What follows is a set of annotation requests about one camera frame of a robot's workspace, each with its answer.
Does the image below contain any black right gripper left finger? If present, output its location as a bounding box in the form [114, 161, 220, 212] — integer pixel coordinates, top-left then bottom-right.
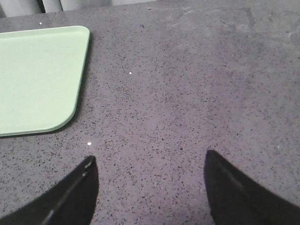
[0, 156, 98, 225]

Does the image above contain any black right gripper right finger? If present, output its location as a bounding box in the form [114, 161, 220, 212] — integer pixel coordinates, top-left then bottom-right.
[204, 150, 300, 225]

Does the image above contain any light green plastic tray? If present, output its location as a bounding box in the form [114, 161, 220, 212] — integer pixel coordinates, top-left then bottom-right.
[0, 26, 90, 136]

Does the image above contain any grey pleated curtain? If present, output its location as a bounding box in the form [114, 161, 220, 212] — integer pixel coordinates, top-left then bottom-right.
[0, 0, 148, 18]

